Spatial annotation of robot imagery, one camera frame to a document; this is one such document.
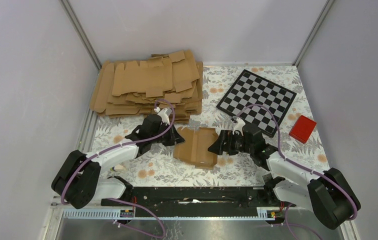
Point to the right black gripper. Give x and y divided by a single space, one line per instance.
225 136

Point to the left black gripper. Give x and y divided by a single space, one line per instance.
174 138

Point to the brown cardboard box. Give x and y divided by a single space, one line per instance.
194 150

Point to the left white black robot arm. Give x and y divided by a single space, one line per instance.
79 179

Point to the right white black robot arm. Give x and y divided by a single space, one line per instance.
326 193

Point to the red box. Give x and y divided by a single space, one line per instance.
302 129

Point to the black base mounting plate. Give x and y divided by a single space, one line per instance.
204 202

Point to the black white checkerboard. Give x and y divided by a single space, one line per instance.
250 88

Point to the stack of flat cardboard boxes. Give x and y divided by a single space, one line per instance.
136 87

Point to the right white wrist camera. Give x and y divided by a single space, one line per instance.
238 127

